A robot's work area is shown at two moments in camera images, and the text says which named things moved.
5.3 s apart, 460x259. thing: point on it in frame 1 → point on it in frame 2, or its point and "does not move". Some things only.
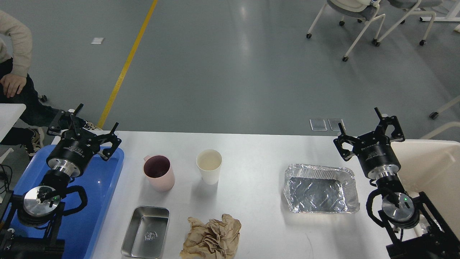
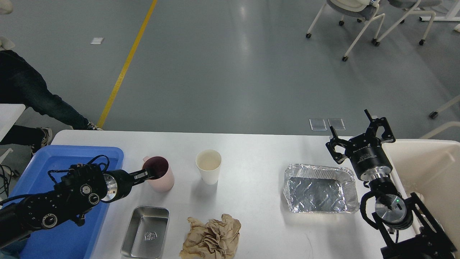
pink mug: [158, 170] does not move
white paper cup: [209, 162] does not move
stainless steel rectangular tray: [146, 233] does not move
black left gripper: [70, 153] → [120, 182]
